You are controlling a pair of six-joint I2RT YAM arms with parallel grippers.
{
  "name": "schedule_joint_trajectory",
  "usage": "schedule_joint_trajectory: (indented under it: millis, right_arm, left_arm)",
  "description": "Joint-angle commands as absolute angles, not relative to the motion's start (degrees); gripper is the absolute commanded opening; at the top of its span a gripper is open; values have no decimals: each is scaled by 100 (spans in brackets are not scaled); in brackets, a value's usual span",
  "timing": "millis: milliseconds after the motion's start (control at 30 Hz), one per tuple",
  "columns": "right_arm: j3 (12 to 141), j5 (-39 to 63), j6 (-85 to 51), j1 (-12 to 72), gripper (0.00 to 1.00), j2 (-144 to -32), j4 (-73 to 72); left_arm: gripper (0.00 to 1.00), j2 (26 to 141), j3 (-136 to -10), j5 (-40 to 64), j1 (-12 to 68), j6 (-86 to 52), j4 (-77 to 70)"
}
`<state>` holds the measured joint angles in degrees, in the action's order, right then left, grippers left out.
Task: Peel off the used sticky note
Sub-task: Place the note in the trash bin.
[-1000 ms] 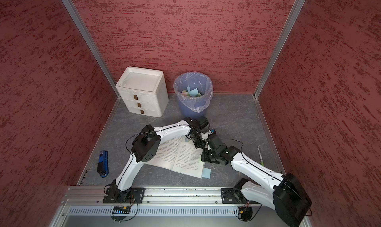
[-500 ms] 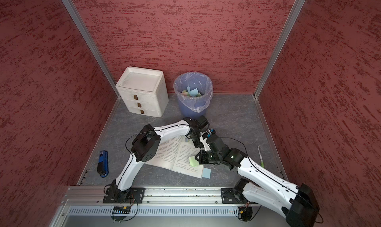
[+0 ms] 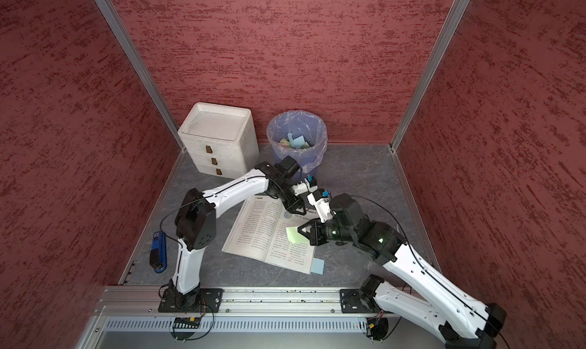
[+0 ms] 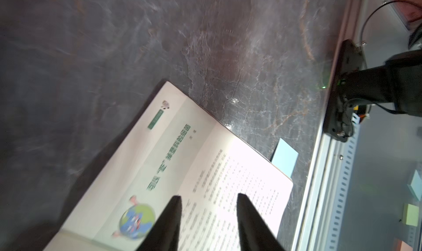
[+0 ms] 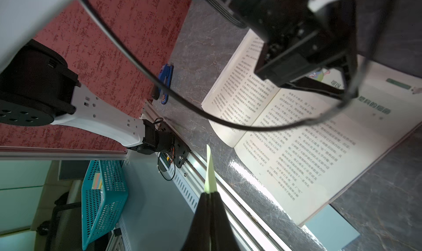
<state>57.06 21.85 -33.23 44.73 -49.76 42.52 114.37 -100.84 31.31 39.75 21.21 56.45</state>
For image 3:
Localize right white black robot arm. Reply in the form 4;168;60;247
298;190;507;348

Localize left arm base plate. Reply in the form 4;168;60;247
158;287;224;313

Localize discarded notes in bin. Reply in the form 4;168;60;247
279;132;311;150

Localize blue black utility knife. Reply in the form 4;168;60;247
149;231;167;274

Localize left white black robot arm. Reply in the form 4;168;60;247
166;156;317;308

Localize clear plastic bin liner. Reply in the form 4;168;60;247
266;109;329;174

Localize science magazine book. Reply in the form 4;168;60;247
222;196;317;274

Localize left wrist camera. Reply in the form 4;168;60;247
292;176;317;196

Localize white three-drawer storage box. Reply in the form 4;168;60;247
179;103;259;179

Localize green sticky note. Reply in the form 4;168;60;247
286;227;310;245

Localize aluminium front rail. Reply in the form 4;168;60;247
93;285;468;318

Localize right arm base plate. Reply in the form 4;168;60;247
340;289;380;314

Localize right aluminium corner post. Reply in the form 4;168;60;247
390;0;471;153

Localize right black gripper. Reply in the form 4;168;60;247
298;215;357;245

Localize left aluminium corner post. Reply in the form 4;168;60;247
94;0;186;152

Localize aluminium corner post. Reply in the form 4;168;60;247
94;0;186;152
390;0;471;153

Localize blue sticky note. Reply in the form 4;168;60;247
311;257;325;275

